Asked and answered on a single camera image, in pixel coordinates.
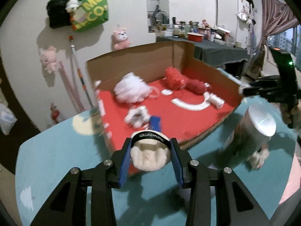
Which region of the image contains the cream crochet plush toy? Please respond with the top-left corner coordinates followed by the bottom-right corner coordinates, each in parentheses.
top-left (247, 148), bottom-right (269, 170)

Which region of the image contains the red bowl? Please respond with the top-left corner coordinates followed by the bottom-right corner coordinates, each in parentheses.
top-left (187, 32), bottom-right (204, 42)

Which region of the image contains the white plastic bag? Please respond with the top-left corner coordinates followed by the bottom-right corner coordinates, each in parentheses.
top-left (0, 104), bottom-right (17, 135)

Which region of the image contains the wall mirror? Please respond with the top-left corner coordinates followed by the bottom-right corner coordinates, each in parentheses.
top-left (146, 0), bottom-right (169, 33)

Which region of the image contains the pink curtain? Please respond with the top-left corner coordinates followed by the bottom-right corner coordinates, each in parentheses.
top-left (256, 0), bottom-right (299, 54)

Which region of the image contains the red knitted yarn ball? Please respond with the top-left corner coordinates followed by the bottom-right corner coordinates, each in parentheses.
top-left (186, 79), bottom-right (208, 95)

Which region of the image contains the mop handle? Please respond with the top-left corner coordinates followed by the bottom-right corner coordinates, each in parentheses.
top-left (68, 36), bottom-right (94, 108)

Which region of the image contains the black hanging bag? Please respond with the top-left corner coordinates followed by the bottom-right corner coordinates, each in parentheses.
top-left (46, 0), bottom-right (71, 29)

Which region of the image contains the pink bear plush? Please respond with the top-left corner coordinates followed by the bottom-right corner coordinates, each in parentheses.
top-left (112, 28), bottom-right (131, 50)

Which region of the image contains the white refrigerator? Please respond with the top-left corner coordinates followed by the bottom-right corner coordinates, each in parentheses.
top-left (216, 0), bottom-right (252, 50)

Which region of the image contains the large glass jar metal lid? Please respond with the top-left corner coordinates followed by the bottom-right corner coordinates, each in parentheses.
top-left (217, 104), bottom-right (277, 168)

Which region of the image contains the cardboard box red inside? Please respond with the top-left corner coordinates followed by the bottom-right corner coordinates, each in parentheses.
top-left (86, 40), bottom-right (244, 170)

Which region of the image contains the teal plush table cover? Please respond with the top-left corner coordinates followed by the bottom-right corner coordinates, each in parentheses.
top-left (15, 97), bottom-right (297, 225)

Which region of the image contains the white mesh bath pouf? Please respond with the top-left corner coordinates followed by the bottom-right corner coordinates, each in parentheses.
top-left (113, 72), bottom-right (160, 104)

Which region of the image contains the blue small pouch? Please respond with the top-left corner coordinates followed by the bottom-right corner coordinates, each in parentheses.
top-left (149, 116), bottom-right (162, 132)

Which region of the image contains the person's right hand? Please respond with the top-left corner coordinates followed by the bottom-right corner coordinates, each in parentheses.
top-left (280, 102), bottom-right (301, 130)

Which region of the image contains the dark green side table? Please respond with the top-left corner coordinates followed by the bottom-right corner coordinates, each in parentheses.
top-left (156, 36), bottom-right (249, 66)

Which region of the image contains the green tote bag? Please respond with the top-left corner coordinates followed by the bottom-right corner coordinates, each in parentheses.
top-left (66, 0), bottom-right (109, 32)

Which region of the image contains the white sock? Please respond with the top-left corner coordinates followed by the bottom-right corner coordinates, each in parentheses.
top-left (209, 93), bottom-right (225, 110)

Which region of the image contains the pink plush toy on wall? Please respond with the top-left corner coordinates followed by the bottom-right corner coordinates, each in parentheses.
top-left (40, 46), bottom-right (57, 74)

